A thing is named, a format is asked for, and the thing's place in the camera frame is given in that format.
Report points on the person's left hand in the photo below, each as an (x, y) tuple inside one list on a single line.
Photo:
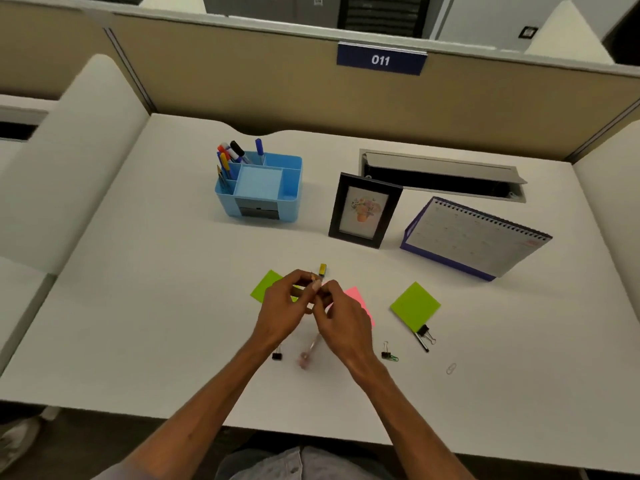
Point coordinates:
[(278, 313)]

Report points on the person's right hand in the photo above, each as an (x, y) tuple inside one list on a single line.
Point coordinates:
[(345, 322)]

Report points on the person's right fingers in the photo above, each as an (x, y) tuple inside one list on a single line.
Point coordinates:
[(324, 297)]

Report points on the person's left fingers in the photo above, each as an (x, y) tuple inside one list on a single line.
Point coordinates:
[(302, 284)]

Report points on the yellow highlighter pen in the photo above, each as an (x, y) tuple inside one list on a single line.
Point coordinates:
[(320, 272)]

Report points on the person's left forearm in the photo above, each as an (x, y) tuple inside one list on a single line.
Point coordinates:
[(195, 419)]

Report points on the person's right forearm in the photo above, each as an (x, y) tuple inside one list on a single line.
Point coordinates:
[(405, 424)]

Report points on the pink sticky note pad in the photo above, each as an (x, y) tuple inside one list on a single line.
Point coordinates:
[(361, 300)]

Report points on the green sticky note pad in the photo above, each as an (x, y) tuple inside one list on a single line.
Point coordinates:
[(415, 306), (264, 285)]

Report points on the pink pen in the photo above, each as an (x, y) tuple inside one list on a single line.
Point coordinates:
[(309, 352)]

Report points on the black binder clip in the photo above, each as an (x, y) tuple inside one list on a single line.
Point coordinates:
[(277, 353), (425, 332), (386, 351)]

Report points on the blue desk organizer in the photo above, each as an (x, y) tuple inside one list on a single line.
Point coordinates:
[(260, 187)]

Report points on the blue marker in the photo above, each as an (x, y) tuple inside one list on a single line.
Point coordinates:
[(259, 147)]

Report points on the silver paper clip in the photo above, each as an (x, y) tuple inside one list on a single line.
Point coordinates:
[(451, 368)]

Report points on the black marker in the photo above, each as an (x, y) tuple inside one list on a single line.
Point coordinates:
[(239, 150)]

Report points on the red marker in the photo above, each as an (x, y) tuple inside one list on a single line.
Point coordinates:
[(223, 152)]

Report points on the spiral desk calendar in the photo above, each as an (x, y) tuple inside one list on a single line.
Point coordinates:
[(475, 239)]

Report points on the person's grey trousers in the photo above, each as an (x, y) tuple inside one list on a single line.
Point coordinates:
[(295, 464)]

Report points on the beige desk partition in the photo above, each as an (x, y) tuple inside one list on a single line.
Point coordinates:
[(350, 89)]

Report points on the blue number sign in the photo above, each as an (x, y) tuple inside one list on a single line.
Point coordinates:
[(381, 58)]

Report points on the white side divider panel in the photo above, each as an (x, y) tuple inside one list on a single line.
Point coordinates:
[(612, 204), (70, 164)]

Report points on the white shoe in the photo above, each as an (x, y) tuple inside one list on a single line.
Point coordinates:
[(17, 439)]

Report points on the black picture frame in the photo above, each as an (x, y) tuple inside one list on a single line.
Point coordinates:
[(364, 210)]

